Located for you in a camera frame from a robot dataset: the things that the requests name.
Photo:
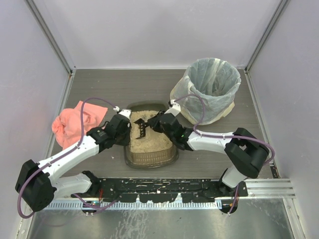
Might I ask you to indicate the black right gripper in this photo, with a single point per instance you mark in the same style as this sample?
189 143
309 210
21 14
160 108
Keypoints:
154 122

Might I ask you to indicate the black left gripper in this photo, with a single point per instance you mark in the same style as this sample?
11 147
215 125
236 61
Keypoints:
124 134

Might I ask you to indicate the black slotted litter scoop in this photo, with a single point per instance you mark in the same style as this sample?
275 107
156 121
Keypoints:
142 125

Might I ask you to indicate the grey plastic litter box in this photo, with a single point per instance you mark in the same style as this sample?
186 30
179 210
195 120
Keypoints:
151 159

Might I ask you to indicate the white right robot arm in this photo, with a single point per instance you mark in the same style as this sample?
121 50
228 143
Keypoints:
247 154

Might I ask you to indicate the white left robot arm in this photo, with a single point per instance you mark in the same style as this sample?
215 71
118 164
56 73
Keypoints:
40 183

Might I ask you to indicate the beige cat litter pellets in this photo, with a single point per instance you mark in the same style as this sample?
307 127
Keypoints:
153 141

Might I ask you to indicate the pink cloth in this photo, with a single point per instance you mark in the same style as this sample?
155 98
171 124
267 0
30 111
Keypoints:
67 126

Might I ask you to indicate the translucent white bin liner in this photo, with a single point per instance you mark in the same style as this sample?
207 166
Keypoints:
207 90

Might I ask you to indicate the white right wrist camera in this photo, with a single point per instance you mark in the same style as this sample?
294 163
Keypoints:
174 108

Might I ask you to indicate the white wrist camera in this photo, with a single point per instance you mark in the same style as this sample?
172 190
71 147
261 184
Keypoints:
174 108
124 112

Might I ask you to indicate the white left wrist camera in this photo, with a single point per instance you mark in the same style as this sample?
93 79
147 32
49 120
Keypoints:
124 112

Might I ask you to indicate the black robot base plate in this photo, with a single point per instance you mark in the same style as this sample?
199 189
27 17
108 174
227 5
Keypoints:
130 190

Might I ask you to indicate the left aluminium corner post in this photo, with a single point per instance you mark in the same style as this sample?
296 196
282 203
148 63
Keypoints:
47 25

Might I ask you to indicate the aluminium corner post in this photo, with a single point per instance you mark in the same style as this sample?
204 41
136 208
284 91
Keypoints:
47 25
282 5

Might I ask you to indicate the right aluminium corner post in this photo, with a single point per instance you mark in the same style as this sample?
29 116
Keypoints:
282 5

